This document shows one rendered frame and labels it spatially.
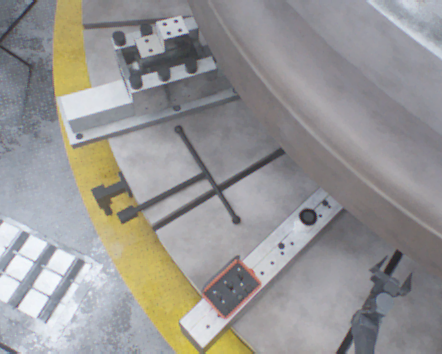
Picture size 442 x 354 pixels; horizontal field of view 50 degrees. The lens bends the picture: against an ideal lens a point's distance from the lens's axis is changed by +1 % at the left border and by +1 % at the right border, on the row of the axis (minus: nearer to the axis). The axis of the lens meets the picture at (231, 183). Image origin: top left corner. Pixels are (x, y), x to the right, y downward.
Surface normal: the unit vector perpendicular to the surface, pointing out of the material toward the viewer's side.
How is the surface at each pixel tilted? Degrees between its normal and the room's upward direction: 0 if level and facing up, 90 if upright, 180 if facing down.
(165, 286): 0
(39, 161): 0
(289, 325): 0
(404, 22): 45
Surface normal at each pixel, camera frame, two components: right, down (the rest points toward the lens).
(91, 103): 0.06, -0.40
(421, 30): -0.47, 0.15
